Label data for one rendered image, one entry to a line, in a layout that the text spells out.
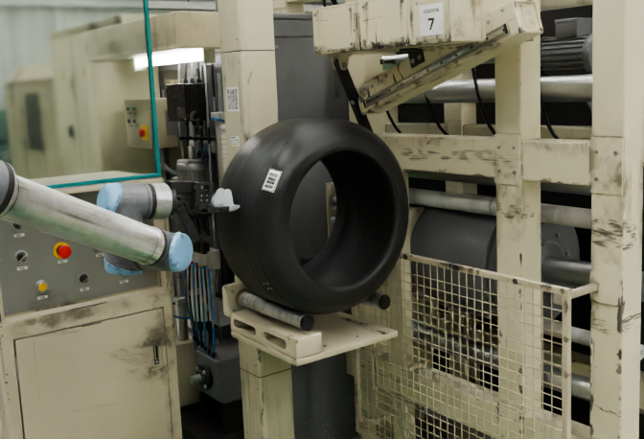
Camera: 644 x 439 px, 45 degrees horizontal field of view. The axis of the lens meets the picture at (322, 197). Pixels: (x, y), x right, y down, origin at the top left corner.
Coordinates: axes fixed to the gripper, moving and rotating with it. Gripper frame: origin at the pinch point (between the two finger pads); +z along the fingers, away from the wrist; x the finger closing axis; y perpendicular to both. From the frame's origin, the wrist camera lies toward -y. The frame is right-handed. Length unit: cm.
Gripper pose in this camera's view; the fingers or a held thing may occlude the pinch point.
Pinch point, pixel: (235, 208)
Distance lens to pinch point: 208.5
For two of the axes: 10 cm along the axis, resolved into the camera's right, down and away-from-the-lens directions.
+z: 8.0, 0.0, 6.0
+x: -6.0, -0.9, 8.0
